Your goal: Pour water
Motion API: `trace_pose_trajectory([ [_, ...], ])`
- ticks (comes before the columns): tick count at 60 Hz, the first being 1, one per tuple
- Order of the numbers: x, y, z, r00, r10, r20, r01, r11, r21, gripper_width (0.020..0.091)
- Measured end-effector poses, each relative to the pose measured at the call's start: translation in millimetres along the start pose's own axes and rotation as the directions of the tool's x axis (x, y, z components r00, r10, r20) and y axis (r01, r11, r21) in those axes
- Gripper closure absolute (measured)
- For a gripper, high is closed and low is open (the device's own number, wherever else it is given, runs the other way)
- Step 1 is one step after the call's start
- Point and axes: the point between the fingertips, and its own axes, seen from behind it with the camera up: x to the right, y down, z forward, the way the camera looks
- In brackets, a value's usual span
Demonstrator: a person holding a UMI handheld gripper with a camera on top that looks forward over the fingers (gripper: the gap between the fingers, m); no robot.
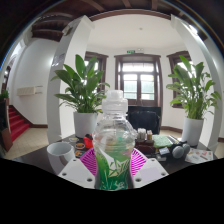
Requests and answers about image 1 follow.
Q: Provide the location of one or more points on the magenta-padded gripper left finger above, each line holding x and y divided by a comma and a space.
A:
76, 173

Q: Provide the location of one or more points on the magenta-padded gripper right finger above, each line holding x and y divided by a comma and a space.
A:
150, 171

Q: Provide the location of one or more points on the clear green-labelled drink bottle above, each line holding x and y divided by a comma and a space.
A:
113, 143

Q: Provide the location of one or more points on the black flat device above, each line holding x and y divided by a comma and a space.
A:
164, 151

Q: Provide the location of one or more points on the white cup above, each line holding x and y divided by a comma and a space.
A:
60, 153

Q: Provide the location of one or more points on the dark tray with jars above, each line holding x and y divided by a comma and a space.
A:
144, 140

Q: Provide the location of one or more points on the grey-headed microphone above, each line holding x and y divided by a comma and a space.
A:
186, 148
177, 152

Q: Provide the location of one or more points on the red plastic basket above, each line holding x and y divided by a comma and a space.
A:
88, 141

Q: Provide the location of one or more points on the white printed magazine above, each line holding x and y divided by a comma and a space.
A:
199, 155

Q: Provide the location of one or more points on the black chair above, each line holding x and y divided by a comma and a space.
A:
145, 120

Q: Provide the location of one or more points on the red carpeted staircase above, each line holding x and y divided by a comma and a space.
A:
18, 123

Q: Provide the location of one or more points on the green plant in white pot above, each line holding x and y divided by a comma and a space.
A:
83, 90
193, 96

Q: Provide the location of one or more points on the brown wooden double door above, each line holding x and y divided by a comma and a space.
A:
138, 80

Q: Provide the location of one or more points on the brown-framed window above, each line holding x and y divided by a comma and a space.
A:
176, 66
100, 66

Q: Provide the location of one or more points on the green exit sign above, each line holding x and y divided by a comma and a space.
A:
131, 51

